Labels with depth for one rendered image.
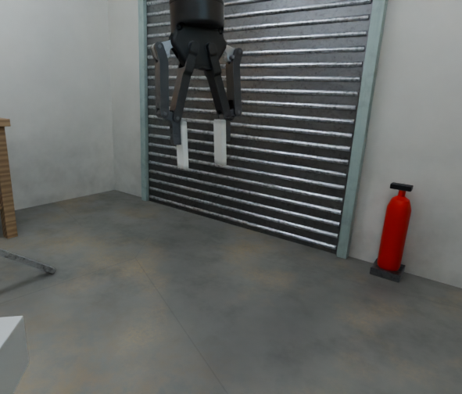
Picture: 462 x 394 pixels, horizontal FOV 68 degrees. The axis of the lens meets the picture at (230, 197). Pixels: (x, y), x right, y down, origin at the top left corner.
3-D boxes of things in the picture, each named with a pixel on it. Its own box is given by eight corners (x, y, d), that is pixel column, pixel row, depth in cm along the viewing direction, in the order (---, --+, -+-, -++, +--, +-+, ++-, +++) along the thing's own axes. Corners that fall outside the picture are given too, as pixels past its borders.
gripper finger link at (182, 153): (187, 120, 49) (181, 121, 49) (188, 169, 51) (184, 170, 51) (179, 120, 52) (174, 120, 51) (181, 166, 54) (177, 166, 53)
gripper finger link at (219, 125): (213, 119, 54) (217, 119, 55) (213, 162, 56) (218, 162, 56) (221, 119, 52) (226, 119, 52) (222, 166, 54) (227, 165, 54)
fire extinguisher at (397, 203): (404, 271, 230) (421, 184, 214) (399, 283, 215) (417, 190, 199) (376, 263, 240) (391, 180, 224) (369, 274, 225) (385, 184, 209)
